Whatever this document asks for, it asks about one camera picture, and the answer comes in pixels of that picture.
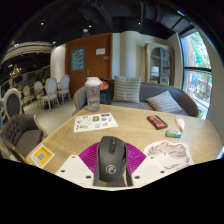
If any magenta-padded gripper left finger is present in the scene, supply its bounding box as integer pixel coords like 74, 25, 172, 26
54, 141, 102, 188

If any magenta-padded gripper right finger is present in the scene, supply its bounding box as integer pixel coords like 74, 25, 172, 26
124, 142, 172, 188

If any black computer mouse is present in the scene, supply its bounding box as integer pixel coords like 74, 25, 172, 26
96, 135, 128, 183

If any yellow code card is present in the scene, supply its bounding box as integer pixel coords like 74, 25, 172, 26
29, 143, 56, 168

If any black and red flat box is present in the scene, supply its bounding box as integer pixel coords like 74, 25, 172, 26
146, 114, 169, 131

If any white sticker sheet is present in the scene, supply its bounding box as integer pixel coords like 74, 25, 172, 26
73, 112, 120, 134

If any white tube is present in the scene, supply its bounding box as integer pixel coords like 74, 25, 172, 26
175, 115, 186, 132

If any dark grey tufted armchair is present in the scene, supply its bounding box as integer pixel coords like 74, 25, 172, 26
1, 113, 49, 158

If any small striped cushion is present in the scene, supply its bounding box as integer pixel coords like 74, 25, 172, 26
145, 90, 184, 115

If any clear shaker bottle white lid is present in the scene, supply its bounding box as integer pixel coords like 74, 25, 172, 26
84, 76, 104, 113

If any grey sofa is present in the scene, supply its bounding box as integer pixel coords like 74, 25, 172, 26
72, 80, 200, 118

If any black bag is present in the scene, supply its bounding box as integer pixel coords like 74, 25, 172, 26
99, 79, 113, 106

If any large striped cushion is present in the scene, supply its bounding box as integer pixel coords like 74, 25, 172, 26
112, 75, 143, 104

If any group of white chairs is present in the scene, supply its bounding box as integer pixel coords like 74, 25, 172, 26
21, 74, 72, 112

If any grey oval-back chair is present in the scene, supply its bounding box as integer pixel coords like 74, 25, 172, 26
1, 87, 25, 120

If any glass-door wooden cabinet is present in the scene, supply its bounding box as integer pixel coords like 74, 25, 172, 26
143, 41, 175, 86

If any window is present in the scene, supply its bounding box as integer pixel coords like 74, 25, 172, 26
179, 29, 213, 120

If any blue wall poster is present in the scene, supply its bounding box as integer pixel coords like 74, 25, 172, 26
70, 47, 86, 72

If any white wall sign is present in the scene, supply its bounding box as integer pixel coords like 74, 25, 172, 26
95, 47, 107, 56

